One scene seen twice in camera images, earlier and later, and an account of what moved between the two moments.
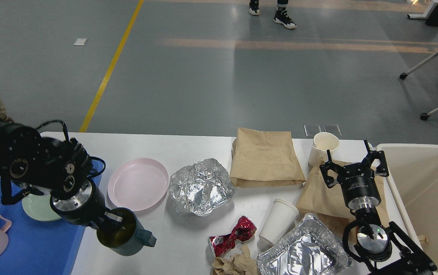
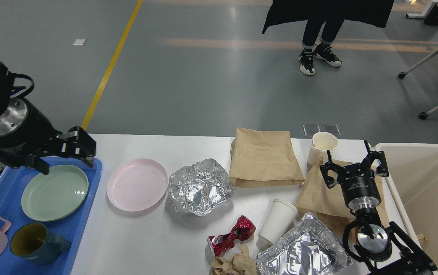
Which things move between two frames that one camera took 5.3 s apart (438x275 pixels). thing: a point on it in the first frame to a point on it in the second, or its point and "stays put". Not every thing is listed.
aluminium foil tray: (309, 248) stays put
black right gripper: (358, 180) stays put
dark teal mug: (121, 232) to (34, 243)
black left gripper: (81, 203) to (23, 130)
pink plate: (138, 185) stays put
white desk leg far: (426, 14) stays put
